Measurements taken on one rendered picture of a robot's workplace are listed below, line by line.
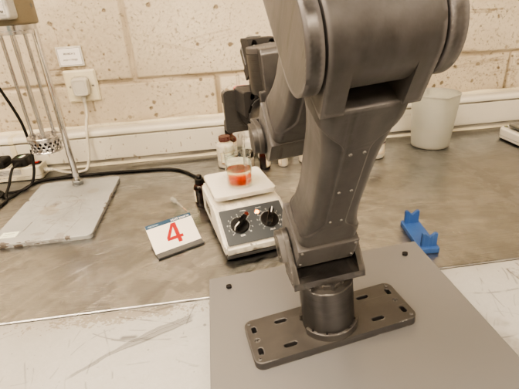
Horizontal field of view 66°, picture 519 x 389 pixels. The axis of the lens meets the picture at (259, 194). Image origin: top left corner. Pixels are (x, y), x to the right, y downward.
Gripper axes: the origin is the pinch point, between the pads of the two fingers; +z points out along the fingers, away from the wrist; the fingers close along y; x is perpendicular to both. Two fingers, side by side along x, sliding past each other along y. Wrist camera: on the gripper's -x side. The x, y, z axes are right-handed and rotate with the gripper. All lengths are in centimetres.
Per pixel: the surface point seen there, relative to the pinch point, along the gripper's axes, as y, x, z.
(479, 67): -85, 6, 29
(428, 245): -24.9, 24.4, -22.2
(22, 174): 49, 22, 48
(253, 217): 1.3, 19.9, -7.1
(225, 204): 5.3, 18.2, -3.4
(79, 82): 30, 0, 51
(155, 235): 18.6, 22.4, -1.0
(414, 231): -25.9, 24.5, -17.4
